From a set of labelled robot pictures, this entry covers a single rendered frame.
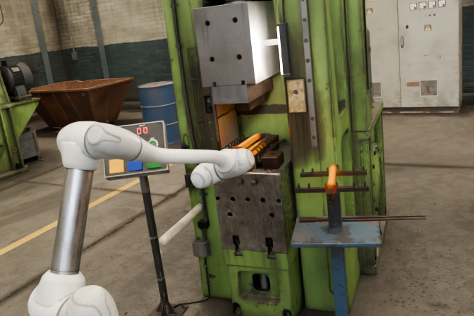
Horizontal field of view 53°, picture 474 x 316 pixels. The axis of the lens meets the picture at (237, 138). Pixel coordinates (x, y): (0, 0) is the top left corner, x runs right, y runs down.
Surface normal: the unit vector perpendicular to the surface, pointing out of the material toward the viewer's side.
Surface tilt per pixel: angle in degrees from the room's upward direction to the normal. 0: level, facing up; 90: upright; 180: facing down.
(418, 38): 90
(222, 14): 90
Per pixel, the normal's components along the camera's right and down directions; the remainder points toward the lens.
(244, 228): -0.37, 0.26
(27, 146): 0.80, 0.05
